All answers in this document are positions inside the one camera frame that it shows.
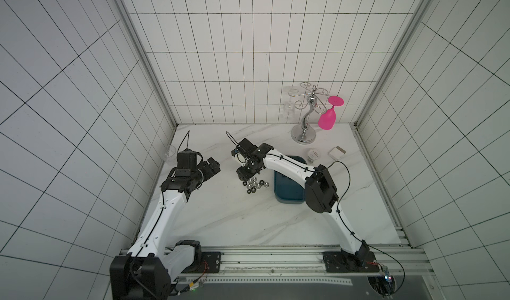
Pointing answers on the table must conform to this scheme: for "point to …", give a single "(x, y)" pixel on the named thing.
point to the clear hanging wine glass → (289, 107)
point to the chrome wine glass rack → (304, 133)
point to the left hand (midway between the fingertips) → (211, 172)
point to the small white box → (337, 152)
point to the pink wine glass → (327, 119)
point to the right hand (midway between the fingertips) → (237, 177)
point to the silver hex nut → (250, 186)
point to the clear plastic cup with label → (313, 154)
